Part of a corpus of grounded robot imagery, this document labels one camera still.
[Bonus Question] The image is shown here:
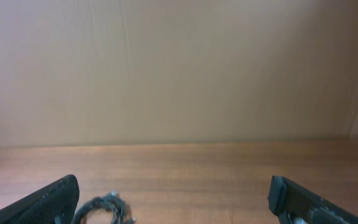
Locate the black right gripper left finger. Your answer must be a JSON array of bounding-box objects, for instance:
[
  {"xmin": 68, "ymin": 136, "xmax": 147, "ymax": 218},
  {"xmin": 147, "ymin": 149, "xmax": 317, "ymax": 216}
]
[{"xmin": 0, "ymin": 174, "xmax": 80, "ymax": 224}]

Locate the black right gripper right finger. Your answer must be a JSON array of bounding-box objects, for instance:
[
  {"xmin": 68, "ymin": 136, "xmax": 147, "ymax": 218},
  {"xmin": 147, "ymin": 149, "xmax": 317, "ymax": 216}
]
[{"xmin": 268, "ymin": 175, "xmax": 358, "ymax": 224}]

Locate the black usb cable bundle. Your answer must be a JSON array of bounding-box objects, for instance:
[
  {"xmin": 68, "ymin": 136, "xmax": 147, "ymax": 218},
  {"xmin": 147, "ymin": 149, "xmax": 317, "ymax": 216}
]
[{"xmin": 73, "ymin": 190, "xmax": 137, "ymax": 224}]

